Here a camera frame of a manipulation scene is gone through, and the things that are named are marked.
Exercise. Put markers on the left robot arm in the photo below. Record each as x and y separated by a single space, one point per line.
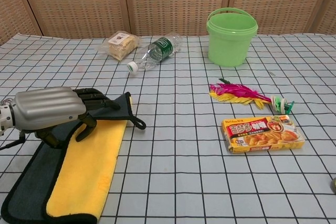
5 119

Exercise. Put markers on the checkered tablecloth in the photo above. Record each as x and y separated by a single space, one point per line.
183 182

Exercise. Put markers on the wrapped bread snack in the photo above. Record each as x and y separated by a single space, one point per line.
122 44

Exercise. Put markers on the grey and yellow towel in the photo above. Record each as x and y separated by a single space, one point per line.
86 169

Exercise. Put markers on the clear plastic water bottle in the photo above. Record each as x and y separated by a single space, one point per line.
157 51

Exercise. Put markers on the dark metallic round object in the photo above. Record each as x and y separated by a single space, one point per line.
333 185

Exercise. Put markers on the green plastic bucket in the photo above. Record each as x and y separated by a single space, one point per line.
228 45

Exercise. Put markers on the yellow curry box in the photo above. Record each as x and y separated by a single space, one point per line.
262 134

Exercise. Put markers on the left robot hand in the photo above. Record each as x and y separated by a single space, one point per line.
47 108

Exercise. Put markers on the pink yellow feather shuttlecock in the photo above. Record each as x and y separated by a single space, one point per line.
236 93

